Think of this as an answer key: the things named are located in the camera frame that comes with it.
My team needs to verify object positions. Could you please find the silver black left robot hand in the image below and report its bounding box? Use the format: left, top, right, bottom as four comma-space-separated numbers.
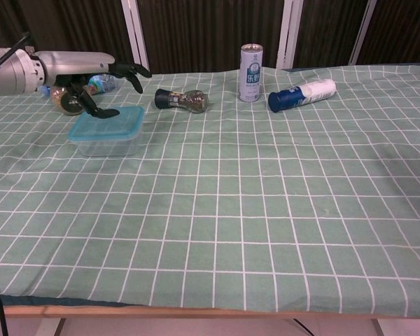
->
34, 50, 153, 120

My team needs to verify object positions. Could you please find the translucent blue square lid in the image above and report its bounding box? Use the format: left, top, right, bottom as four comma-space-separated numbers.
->
68, 105, 145, 143

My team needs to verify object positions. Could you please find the round spice jar black lid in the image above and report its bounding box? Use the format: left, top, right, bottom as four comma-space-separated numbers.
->
50, 83, 92, 116

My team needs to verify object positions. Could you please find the clear plastic container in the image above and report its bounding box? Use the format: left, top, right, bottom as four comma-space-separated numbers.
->
73, 132, 143, 158

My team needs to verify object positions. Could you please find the clear plastic water bottle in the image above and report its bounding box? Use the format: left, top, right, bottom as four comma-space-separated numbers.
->
41, 72, 117, 97

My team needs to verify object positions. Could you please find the glass pepper grinder black cap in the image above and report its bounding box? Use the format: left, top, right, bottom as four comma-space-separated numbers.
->
154, 87, 210, 114

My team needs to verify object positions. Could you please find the tall white blue drink can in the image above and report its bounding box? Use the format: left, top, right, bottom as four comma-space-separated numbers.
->
238, 43, 264, 103

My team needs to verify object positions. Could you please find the green white checked tablecloth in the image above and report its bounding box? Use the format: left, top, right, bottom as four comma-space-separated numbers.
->
0, 63, 420, 314

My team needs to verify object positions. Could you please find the white bottle with blue cap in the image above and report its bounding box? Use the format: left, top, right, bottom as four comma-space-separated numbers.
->
267, 78, 337, 113

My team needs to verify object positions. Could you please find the white screen frame post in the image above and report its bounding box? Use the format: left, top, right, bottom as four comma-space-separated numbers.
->
120, 0, 151, 75
275, 0, 305, 70
349, 0, 378, 66

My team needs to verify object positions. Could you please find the black cable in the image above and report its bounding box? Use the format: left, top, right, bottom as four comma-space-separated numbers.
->
0, 31, 32, 336

